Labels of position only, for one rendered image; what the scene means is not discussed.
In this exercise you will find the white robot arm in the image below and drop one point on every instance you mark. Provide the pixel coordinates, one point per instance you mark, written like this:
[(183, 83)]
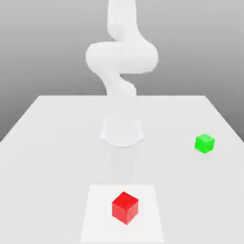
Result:
[(122, 57)]

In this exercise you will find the small red cube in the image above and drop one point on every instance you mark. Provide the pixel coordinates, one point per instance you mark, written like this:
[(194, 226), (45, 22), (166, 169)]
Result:
[(124, 207)]

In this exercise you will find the small green cube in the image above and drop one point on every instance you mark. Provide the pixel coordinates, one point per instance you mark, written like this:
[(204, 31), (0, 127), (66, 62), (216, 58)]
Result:
[(204, 143)]

